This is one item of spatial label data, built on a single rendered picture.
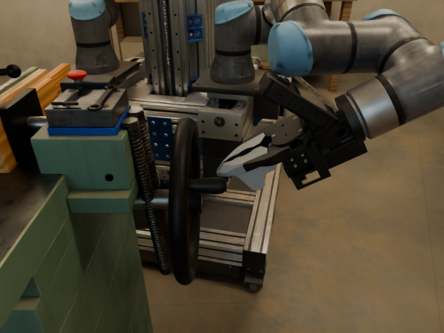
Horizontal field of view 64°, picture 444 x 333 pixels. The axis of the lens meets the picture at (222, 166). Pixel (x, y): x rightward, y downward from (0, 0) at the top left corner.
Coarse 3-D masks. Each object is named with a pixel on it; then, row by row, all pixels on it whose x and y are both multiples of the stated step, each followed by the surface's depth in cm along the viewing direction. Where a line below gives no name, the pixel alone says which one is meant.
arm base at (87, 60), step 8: (80, 48) 119; (88, 48) 119; (96, 48) 119; (104, 48) 121; (112, 48) 125; (80, 56) 120; (88, 56) 119; (96, 56) 120; (104, 56) 121; (112, 56) 124; (80, 64) 121; (88, 64) 120; (96, 64) 120; (104, 64) 122; (112, 64) 124; (88, 72) 121; (96, 72) 121; (104, 72) 122
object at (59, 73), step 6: (60, 66) 87; (66, 66) 88; (54, 72) 83; (60, 72) 85; (66, 72) 88; (42, 78) 80; (48, 78) 80; (54, 78) 82; (60, 78) 85; (36, 84) 76
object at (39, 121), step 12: (24, 96) 55; (36, 96) 59; (0, 108) 51; (12, 108) 52; (24, 108) 55; (36, 108) 59; (12, 120) 52; (24, 120) 55; (36, 120) 56; (12, 132) 53; (24, 132) 55; (12, 144) 54; (24, 144) 55; (24, 156) 55
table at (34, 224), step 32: (32, 160) 57; (0, 192) 49; (32, 192) 49; (64, 192) 53; (96, 192) 55; (128, 192) 55; (0, 224) 44; (32, 224) 44; (0, 256) 39; (32, 256) 44; (0, 288) 38; (0, 320) 38
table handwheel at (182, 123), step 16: (176, 128) 55; (192, 128) 57; (176, 144) 52; (192, 144) 69; (176, 160) 50; (192, 160) 72; (176, 176) 49; (192, 176) 74; (160, 192) 62; (176, 192) 49; (192, 192) 60; (144, 208) 62; (160, 208) 62; (176, 208) 48; (192, 208) 60; (176, 224) 49; (192, 224) 73; (176, 240) 49; (192, 240) 70; (176, 256) 50; (192, 256) 67; (176, 272) 52; (192, 272) 59
